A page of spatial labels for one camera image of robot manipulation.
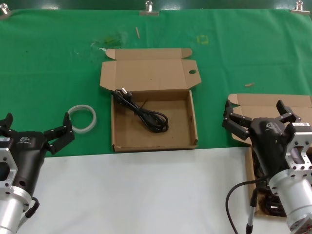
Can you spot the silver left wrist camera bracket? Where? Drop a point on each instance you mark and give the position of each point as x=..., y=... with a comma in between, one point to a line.
x=7, y=168

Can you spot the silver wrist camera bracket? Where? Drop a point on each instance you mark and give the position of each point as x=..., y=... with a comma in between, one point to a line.
x=299, y=151
x=7, y=168

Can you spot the metal binder clip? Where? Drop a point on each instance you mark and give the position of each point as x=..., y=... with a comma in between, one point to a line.
x=3, y=12
x=299, y=8
x=148, y=11

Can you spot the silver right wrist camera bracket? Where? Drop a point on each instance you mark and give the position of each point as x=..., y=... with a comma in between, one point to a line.
x=299, y=151

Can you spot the short wooden piece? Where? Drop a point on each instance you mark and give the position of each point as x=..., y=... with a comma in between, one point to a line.
x=249, y=85

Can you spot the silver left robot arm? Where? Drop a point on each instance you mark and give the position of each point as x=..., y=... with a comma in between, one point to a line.
x=11, y=209

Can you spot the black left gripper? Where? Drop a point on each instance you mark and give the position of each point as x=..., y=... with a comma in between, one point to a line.
x=26, y=151

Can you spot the clear tape roll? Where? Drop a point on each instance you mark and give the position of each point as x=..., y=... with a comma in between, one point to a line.
x=93, y=120

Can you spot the open cardboard box with hole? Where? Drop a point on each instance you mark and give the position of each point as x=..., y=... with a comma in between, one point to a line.
x=170, y=117

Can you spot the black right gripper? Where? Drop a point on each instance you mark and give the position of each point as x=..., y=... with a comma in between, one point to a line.
x=268, y=143

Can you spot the thin wooden stick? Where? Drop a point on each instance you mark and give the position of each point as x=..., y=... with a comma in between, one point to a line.
x=138, y=33

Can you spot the green table cloth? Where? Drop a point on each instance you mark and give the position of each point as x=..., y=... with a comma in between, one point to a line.
x=48, y=73

